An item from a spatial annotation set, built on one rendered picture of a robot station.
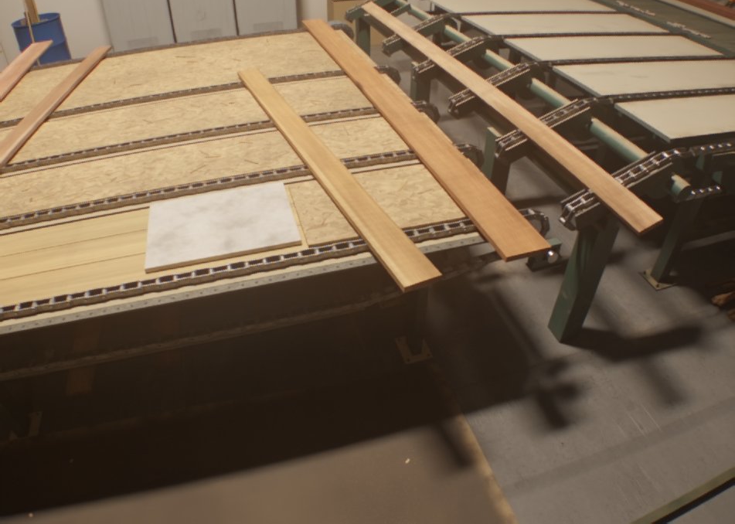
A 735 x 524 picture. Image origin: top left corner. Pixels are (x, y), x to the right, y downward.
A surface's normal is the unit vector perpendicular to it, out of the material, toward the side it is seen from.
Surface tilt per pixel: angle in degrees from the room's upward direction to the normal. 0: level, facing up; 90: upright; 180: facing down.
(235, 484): 0
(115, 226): 0
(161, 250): 0
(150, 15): 90
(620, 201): 22
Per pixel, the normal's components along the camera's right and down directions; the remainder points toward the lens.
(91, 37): 0.25, 0.64
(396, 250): 0.00, -0.78
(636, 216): -0.36, -0.66
